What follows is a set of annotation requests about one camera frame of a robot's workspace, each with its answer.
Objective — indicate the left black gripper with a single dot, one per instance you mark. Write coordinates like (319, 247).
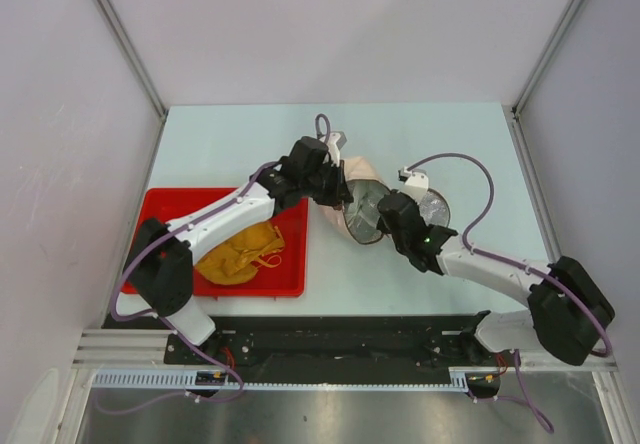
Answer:
(340, 193)

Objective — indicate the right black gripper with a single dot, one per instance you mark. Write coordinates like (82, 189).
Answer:
(381, 225)

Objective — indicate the white garment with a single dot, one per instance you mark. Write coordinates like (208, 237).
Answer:
(361, 214)

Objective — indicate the beige mesh laundry bag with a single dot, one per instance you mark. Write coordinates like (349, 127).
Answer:
(433, 208)

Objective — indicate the brown bra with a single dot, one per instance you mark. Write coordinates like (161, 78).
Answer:
(237, 260)

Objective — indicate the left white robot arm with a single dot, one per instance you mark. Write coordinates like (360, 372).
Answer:
(162, 255)

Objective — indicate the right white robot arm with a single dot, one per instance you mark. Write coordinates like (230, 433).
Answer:
(566, 313)

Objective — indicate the red plastic tray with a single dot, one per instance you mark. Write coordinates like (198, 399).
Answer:
(282, 274)

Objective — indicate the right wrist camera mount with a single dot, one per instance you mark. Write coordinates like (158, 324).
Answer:
(415, 183)

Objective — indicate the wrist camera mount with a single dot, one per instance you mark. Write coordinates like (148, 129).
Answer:
(335, 141)
(415, 183)

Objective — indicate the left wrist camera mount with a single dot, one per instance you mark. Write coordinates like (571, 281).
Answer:
(335, 141)

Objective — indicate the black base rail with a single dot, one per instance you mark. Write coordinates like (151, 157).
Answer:
(436, 341)

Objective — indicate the right aluminium corner post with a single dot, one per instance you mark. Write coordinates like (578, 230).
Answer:
(559, 33)

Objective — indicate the aluminium corner post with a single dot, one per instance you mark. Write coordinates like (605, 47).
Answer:
(116, 27)
(559, 33)

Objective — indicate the white slotted cable duct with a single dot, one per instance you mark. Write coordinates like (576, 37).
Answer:
(210, 380)

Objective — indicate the left aluminium corner post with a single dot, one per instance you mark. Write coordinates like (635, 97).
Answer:
(116, 27)

